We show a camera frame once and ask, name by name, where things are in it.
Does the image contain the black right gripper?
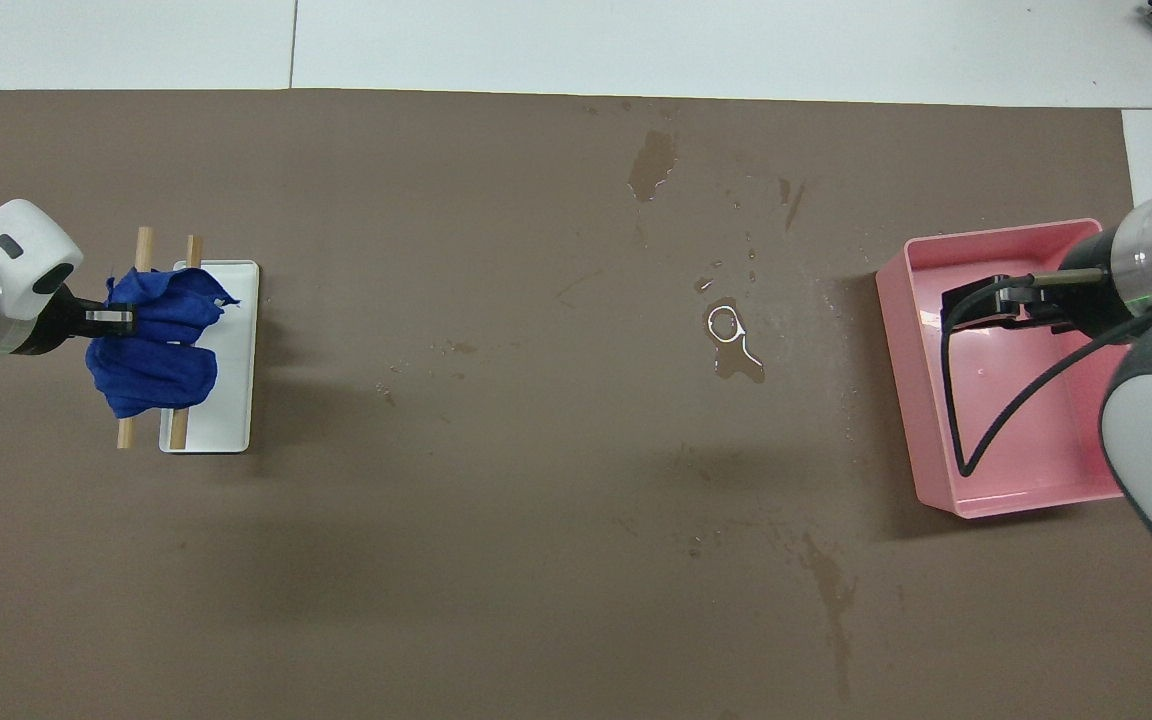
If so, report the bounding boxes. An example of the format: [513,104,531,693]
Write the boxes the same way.
[941,232,1127,339]

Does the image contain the shiny elongated water puddle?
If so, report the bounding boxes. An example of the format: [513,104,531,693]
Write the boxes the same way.
[702,298,767,385]

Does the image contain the brown table mat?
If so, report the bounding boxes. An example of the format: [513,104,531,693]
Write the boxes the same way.
[0,88,1152,720]

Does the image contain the large water puddle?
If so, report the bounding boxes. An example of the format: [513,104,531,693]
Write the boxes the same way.
[628,130,679,203]

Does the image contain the white towel rack base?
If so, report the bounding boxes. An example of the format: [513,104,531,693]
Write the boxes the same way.
[158,260,260,454]

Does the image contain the pink plastic bin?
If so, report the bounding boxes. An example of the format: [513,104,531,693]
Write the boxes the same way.
[875,218,1142,519]

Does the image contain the blue towel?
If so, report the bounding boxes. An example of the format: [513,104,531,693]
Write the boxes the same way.
[86,266,242,419]

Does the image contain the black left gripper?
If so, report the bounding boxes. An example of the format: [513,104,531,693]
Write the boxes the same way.
[24,284,138,358]

